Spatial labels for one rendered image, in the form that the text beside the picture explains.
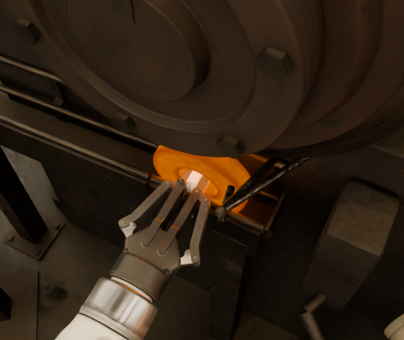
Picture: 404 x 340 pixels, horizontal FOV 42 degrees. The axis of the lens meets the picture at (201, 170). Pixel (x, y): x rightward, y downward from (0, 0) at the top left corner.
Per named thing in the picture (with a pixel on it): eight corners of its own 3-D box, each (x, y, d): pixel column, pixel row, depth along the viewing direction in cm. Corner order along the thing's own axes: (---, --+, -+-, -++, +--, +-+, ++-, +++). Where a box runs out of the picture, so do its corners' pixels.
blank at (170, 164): (154, 119, 76) (141, 137, 75) (251, 154, 71) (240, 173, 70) (172, 176, 89) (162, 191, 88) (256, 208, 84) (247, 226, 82)
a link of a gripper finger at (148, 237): (152, 256, 74) (143, 252, 74) (187, 191, 79) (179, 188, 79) (148, 247, 70) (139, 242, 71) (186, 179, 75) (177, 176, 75)
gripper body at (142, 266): (108, 285, 74) (142, 229, 78) (161, 312, 72) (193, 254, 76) (98, 268, 67) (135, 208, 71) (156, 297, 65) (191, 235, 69)
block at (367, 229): (317, 241, 93) (350, 169, 73) (361, 260, 91) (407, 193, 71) (295, 293, 88) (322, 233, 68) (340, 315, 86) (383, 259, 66)
